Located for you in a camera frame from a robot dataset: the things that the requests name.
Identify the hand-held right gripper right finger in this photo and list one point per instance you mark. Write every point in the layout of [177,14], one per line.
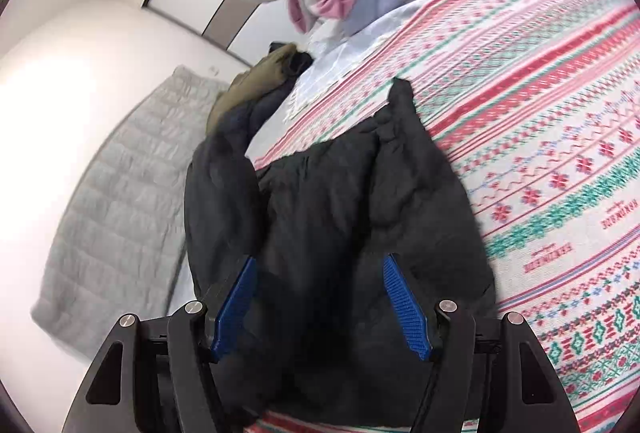
[405,313]

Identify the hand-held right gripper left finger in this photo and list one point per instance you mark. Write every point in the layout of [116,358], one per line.
[235,308]

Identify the black quilted jacket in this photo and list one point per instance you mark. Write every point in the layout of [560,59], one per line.
[340,213]

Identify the folded navy puffer jacket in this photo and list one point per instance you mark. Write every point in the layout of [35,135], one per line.
[220,193]

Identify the grey quilted mat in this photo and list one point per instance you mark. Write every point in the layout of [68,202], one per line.
[115,213]

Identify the folded olive jacket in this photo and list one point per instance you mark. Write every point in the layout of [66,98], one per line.
[250,83]

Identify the red green patterned blanket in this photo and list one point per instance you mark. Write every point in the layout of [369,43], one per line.
[550,113]

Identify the pale plaid fringed cloth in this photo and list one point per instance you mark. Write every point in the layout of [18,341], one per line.
[345,48]

